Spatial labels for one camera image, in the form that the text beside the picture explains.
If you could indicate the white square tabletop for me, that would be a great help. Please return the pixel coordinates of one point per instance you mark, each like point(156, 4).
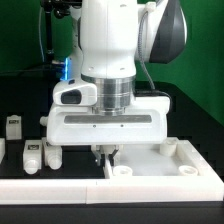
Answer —
point(165, 159)

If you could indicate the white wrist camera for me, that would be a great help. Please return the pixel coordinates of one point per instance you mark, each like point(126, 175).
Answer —
point(75, 92)

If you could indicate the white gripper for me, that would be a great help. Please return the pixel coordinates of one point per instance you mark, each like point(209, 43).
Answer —
point(143, 122)

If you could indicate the white obstacle fence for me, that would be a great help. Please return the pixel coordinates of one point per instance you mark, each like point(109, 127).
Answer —
point(81, 181)

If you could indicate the white block at left edge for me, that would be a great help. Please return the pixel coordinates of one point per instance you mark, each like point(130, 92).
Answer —
point(2, 149)

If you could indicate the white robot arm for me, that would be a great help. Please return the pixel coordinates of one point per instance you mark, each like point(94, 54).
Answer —
point(97, 105)

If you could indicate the black camera stand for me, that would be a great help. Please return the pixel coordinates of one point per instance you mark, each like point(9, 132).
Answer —
point(60, 8)

